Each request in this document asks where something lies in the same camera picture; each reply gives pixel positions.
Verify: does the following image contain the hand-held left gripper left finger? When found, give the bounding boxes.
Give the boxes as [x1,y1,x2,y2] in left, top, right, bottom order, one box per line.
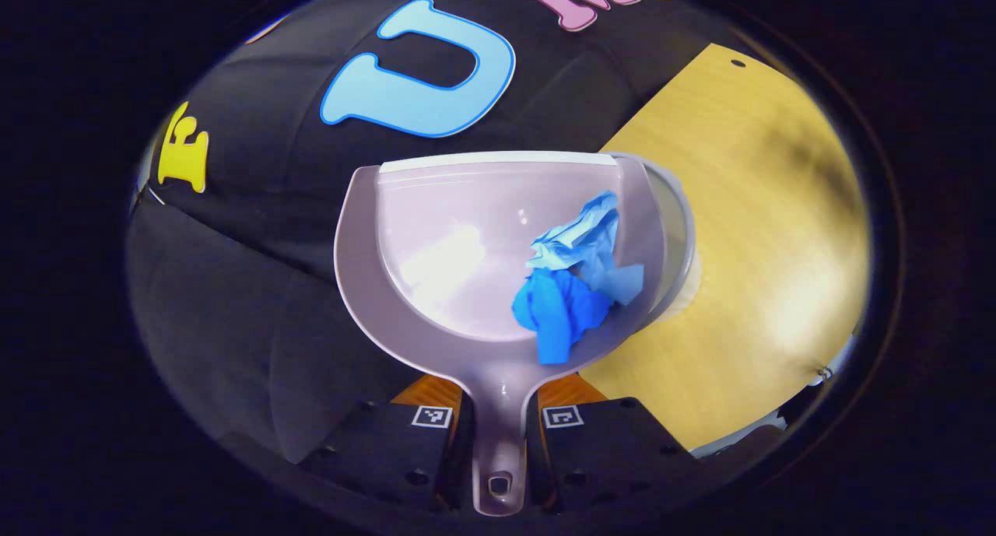
[300,373,475,512]

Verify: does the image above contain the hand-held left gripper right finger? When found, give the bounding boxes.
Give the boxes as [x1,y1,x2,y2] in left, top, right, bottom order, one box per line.
[525,373,701,515]

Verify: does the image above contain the dark blue paper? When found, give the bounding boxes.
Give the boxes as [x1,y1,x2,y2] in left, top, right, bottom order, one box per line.
[511,268,615,366]

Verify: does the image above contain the light purple plastic dustpan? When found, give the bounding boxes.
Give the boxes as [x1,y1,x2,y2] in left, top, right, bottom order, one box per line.
[335,151,668,517]

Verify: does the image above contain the light blue paper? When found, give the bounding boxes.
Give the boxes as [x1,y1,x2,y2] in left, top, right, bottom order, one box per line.
[528,191,645,305]

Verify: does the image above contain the white ribbed garbage bin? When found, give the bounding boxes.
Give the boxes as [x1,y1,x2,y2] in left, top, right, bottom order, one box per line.
[615,153,697,328]

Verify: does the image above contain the wooden desktop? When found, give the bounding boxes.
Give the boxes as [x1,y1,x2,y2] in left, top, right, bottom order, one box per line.
[580,44,871,451]

